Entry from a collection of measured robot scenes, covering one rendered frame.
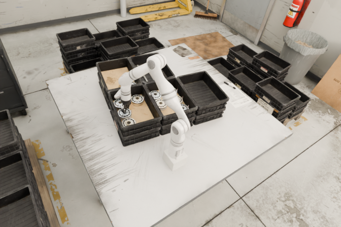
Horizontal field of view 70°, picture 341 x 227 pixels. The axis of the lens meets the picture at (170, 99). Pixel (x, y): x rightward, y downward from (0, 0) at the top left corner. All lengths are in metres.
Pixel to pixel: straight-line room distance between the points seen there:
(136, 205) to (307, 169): 2.06
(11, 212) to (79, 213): 0.61
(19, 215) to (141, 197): 0.82
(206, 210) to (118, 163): 1.04
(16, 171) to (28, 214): 0.46
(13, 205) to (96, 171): 0.60
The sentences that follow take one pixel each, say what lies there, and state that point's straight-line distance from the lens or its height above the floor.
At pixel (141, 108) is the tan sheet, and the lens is 1.95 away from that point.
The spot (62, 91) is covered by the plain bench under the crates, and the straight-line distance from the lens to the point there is 2.37.
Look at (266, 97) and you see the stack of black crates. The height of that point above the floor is 0.53.
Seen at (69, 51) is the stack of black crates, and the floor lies 0.49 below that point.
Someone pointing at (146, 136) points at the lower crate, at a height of 0.74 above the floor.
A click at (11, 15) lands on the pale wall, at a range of 4.83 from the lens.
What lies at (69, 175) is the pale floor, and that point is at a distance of 2.64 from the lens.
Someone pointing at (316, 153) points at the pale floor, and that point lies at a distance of 3.37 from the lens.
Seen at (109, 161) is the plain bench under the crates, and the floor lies 0.70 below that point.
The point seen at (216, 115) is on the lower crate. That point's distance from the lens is 2.12.
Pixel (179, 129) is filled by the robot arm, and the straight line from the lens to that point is 1.46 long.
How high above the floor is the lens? 2.23
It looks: 43 degrees down
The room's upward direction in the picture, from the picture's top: 8 degrees clockwise
